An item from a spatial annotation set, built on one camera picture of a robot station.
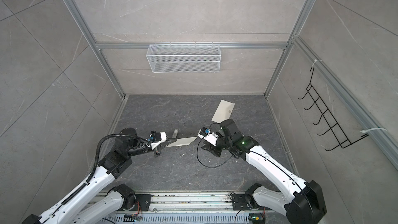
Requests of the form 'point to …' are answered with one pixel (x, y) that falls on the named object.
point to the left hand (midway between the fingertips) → (175, 135)
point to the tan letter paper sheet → (182, 141)
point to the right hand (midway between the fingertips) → (205, 142)
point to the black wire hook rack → (323, 110)
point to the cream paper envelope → (223, 111)
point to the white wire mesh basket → (183, 58)
